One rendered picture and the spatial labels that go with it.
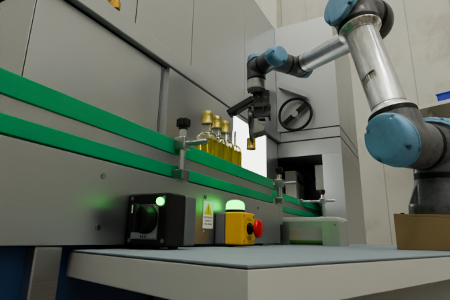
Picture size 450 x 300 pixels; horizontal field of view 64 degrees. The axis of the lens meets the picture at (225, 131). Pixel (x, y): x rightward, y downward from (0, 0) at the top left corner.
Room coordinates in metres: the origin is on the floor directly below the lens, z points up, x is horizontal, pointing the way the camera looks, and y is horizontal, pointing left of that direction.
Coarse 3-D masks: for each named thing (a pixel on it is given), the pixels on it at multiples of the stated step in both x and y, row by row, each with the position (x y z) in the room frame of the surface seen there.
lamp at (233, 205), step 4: (232, 200) 0.85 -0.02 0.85; (236, 200) 0.85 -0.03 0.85; (228, 204) 0.85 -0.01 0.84; (232, 204) 0.84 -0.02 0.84; (236, 204) 0.84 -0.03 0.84; (240, 204) 0.84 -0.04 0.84; (228, 208) 0.84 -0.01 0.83; (232, 208) 0.84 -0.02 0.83; (236, 208) 0.84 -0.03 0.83; (240, 208) 0.84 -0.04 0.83
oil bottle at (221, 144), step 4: (216, 136) 1.14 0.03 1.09; (220, 136) 1.15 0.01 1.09; (220, 140) 1.13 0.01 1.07; (224, 140) 1.16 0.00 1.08; (220, 144) 1.13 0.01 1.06; (224, 144) 1.15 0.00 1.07; (220, 148) 1.13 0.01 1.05; (224, 148) 1.15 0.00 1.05; (220, 152) 1.13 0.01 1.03; (224, 152) 1.15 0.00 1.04; (220, 156) 1.13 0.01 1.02; (224, 156) 1.15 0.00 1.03
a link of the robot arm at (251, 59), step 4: (248, 56) 1.31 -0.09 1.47; (252, 56) 1.29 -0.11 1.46; (256, 56) 1.29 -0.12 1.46; (248, 60) 1.30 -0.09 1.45; (252, 60) 1.29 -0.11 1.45; (248, 64) 1.31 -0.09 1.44; (252, 64) 1.28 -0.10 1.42; (248, 68) 1.31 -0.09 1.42; (252, 68) 1.29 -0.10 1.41; (256, 68) 1.27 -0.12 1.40; (248, 72) 1.31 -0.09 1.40; (252, 72) 1.29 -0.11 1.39; (256, 72) 1.29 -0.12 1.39; (260, 72) 1.28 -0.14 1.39; (248, 76) 1.31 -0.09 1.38; (252, 76) 1.29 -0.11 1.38; (256, 76) 1.29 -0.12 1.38; (260, 76) 1.29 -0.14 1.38; (264, 76) 1.30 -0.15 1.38
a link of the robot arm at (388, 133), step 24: (336, 0) 0.87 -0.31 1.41; (360, 0) 0.83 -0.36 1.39; (336, 24) 0.88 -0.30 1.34; (360, 24) 0.84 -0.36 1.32; (360, 48) 0.84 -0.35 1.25; (384, 48) 0.83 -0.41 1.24; (360, 72) 0.85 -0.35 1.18; (384, 72) 0.81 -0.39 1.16; (384, 96) 0.80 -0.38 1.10; (384, 120) 0.77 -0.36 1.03; (408, 120) 0.75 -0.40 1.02; (384, 144) 0.78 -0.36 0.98; (408, 144) 0.74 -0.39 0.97; (432, 144) 0.77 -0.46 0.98
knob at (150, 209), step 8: (136, 208) 0.54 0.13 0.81; (144, 208) 0.55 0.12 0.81; (152, 208) 0.56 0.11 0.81; (128, 216) 0.57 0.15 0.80; (136, 216) 0.55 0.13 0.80; (144, 216) 0.55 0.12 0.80; (152, 216) 0.55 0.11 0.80; (136, 224) 0.55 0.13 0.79; (144, 224) 0.55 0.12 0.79; (152, 224) 0.56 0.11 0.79; (144, 232) 0.57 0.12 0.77
